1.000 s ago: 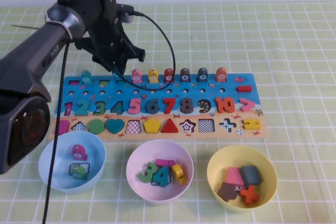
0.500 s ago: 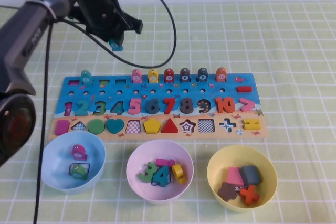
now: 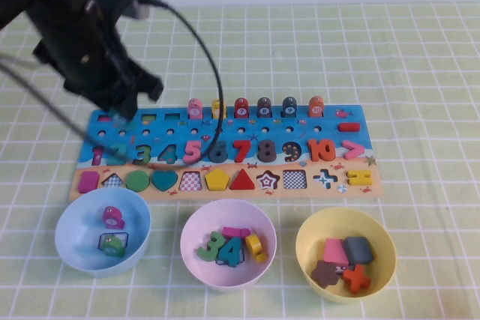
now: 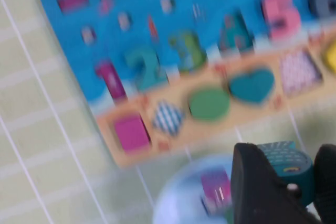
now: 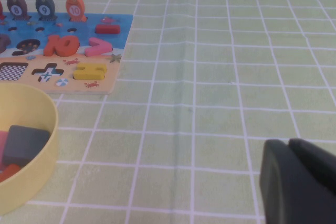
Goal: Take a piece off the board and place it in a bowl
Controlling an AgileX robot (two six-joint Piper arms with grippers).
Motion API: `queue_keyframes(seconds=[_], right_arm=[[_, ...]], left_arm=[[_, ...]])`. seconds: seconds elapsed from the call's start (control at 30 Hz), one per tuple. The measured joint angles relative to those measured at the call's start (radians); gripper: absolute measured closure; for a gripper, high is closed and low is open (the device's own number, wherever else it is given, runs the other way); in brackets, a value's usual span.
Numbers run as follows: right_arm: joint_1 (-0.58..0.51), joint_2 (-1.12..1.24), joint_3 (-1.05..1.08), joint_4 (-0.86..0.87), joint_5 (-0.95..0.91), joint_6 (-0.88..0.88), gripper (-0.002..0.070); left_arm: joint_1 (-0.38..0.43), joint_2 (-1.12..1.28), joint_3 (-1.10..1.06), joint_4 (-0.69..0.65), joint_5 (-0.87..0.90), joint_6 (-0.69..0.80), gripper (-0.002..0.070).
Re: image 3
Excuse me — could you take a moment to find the brown fish peg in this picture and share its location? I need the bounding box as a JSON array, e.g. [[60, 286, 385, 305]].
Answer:
[[256, 97, 274, 119]]

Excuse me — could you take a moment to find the magenta fish peg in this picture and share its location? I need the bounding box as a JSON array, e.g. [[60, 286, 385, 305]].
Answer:
[[102, 205, 126, 230]]

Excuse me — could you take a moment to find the yellow fish peg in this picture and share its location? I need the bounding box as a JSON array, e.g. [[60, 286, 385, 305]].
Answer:
[[211, 98, 227, 121]]

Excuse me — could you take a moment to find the red number seven piece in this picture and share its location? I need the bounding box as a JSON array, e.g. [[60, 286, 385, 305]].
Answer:
[[232, 140, 252, 163]]

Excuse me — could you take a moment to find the grey number six piece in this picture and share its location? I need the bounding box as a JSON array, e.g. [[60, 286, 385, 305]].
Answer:
[[208, 140, 230, 163]]

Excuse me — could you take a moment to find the orange number ten piece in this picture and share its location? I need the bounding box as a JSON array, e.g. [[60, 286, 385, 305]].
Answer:
[[307, 138, 337, 163]]

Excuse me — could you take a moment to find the black camera cable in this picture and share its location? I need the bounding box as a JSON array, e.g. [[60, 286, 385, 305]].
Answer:
[[0, 0, 226, 168]]

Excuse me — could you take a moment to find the magenta rounded rectangle piece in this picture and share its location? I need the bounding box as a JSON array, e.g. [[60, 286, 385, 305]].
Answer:
[[77, 171, 100, 194]]

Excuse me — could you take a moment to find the grey square piece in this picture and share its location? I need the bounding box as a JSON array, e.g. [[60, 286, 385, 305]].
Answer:
[[342, 236, 375, 267]]

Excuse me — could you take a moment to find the green checkered tablecloth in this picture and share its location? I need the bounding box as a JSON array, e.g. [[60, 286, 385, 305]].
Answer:
[[0, 1, 480, 320]]

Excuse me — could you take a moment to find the red triangle piece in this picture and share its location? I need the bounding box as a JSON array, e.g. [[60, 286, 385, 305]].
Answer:
[[229, 169, 257, 191]]

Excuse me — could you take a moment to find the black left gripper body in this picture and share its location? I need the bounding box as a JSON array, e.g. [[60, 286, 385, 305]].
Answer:
[[28, 0, 164, 111]]

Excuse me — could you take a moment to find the pink number five piece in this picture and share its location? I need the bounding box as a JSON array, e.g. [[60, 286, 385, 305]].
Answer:
[[183, 141, 203, 166]]

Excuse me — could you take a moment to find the brown star piece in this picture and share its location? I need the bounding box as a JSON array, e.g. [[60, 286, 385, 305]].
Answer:
[[310, 259, 341, 289]]

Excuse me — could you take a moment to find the teal number four piece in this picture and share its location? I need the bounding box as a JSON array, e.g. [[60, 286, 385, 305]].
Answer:
[[216, 236, 245, 268]]

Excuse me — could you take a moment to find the brown number eight piece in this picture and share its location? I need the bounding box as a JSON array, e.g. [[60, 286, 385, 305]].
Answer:
[[256, 139, 278, 163]]

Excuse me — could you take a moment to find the yellow equals sign piece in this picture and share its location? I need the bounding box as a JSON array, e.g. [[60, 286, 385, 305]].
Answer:
[[346, 169, 373, 187]]

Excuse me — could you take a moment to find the orange fish peg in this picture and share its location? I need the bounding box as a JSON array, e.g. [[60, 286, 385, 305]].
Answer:
[[308, 95, 326, 118]]

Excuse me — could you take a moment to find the green circle piece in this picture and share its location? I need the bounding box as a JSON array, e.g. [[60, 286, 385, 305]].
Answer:
[[124, 170, 151, 193]]

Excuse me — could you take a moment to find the pink fish peg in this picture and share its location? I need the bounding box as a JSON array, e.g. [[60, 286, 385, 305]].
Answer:
[[187, 97, 203, 121]]

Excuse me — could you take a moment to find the blue wooden puzzle board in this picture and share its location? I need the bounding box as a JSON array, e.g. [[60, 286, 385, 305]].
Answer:
[[68, 104, 383, 201]]

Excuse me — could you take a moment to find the dark grey fish peg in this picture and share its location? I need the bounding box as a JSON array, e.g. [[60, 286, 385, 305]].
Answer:
[[281, 96, 299, 118]]

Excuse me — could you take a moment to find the yellow number nine piece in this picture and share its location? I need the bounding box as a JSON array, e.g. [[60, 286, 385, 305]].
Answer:
[[244, 233, 269, 264]]

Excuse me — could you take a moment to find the yellow plastic bowl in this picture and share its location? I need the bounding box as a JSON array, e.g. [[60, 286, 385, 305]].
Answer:
[[295, 206, 398, 304]]

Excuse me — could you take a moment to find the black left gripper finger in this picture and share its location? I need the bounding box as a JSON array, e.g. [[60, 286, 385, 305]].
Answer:
[[97, 91, 122, 114], [118, 87, 139, 121]]

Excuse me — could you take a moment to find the pink trapezoid piece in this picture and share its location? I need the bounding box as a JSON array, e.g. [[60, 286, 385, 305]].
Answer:
[[322, 238, 350, 265]]

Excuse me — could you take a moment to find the yellow pentagon piece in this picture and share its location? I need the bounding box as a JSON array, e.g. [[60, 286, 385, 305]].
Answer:
[[204, 169, 231, 192]]

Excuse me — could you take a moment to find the orange plus sign piece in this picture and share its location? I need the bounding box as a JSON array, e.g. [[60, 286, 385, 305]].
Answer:
[[342, 264, 372, 294]]

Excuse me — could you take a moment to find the pink plastic bowl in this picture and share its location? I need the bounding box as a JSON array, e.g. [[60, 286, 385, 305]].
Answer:
[[179, 199, 278, 294]]

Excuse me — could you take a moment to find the pink greater-than sign piece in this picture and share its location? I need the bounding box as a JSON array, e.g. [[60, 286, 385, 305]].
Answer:
[[343, 140, 365, 160]]

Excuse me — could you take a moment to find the magenta number one piece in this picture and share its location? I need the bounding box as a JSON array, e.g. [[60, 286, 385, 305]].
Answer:
[[222, 226, 251, 239]]

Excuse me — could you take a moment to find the green number three piece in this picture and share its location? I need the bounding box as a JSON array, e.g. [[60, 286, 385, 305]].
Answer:
[[197, 231, 226, 262]]

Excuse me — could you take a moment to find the teal heart piece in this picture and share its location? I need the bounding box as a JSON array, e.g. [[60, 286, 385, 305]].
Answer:
[[151, 169, 179, 193]]

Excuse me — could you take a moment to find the red fish peg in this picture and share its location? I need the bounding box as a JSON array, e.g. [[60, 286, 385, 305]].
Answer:
[[234, 97, 251, 120]]

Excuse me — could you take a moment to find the light blue plastic bowl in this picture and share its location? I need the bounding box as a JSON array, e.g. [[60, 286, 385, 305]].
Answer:
[[54, 187, 152, 279]]

